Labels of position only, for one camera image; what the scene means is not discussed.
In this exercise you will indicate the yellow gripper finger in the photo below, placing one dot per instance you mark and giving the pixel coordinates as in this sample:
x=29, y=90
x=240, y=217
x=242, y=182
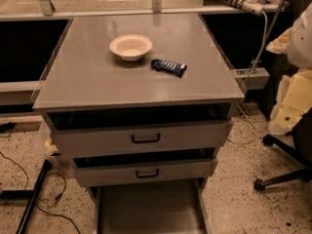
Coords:
x=294, y=99

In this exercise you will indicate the blue rxbar snack wrapper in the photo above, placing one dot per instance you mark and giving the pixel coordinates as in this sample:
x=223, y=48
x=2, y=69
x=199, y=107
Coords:
x=171, y=67

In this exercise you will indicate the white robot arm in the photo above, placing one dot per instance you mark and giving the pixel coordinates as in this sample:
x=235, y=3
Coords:
x=296, y=42

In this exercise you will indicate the grey drawer cabinet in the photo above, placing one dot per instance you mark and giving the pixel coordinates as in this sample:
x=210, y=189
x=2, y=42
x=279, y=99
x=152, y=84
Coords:
x=88, y=87

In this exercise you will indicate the bottom open grey drawer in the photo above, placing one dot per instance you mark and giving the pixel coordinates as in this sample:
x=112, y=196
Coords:
x=167, y=207

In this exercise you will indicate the top grey drawer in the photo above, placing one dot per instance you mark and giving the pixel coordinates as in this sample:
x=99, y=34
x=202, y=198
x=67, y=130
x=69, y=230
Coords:
x=142, y=139

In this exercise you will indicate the middle grey drawer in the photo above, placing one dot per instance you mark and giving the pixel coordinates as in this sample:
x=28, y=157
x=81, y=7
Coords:
x=145, y=172

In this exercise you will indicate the black metal floor bar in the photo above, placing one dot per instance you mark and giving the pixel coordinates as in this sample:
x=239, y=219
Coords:
x=30, y=196

